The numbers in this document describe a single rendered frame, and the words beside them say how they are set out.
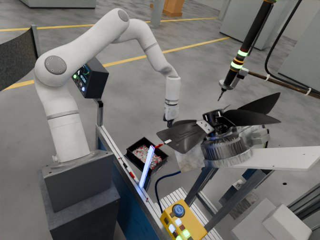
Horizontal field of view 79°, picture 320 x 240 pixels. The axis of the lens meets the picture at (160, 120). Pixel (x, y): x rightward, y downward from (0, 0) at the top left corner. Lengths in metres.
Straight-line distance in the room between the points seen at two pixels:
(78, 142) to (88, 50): 0.39
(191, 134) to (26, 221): 1.55
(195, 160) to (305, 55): 5.61
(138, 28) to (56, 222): 0.96
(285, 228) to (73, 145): 1.05
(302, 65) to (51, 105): 6.21
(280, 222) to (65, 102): 1.14
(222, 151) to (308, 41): 5.56
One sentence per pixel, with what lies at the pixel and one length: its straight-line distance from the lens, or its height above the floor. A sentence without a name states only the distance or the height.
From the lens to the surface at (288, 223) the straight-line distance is 1.26.
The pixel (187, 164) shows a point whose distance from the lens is 1.13.
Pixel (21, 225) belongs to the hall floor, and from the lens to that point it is 2.05.
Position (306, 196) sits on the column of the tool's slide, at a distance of 1.45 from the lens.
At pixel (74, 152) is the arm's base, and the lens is 0.82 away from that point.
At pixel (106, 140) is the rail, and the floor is 0.86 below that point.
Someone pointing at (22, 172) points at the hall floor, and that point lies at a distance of 2.30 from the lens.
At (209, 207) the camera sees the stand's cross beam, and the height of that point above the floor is 0.58.
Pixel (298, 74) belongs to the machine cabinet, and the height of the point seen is 0.23.
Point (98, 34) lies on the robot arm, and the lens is 0.97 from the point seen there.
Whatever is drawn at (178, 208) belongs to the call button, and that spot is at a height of 1.08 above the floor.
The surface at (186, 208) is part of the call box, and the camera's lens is 0.88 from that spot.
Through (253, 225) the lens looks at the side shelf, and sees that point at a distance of 1.27.
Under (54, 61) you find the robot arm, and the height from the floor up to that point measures 1.46.
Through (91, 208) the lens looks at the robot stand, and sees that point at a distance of 0.98.
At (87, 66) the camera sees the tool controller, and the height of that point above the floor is 1.25.
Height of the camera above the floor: 1.82
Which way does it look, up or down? 40 degrees down
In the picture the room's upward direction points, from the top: 16 degrees clockwise
